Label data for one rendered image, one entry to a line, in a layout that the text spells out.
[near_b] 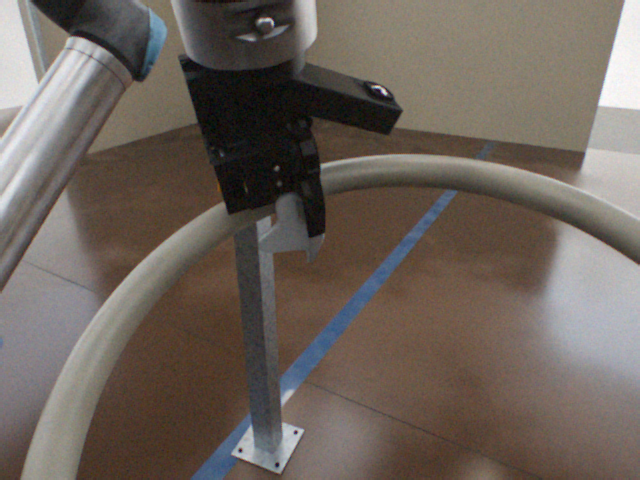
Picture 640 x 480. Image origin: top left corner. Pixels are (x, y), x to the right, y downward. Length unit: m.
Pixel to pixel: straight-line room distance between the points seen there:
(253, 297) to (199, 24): 1.11
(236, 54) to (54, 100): 0.55
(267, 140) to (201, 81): 0.07
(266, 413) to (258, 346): 0.29
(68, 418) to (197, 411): 1.66
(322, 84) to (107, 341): 0.24
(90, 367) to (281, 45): 0.24
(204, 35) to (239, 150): 0.09
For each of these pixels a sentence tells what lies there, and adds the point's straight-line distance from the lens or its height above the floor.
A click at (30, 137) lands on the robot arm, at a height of 1.26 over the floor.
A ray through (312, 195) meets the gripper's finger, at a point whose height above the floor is 1.30.
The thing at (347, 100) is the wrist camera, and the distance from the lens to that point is 0.36.
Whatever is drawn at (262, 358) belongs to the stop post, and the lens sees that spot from 1.48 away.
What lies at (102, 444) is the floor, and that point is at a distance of 2.00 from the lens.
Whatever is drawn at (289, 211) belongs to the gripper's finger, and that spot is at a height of 1.27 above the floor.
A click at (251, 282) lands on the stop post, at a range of 1.32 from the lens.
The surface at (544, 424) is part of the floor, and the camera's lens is 2.08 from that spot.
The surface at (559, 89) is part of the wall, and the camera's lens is 5.85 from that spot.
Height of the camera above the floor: 1.43
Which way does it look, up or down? 27 degrees down
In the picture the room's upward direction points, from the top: straight up
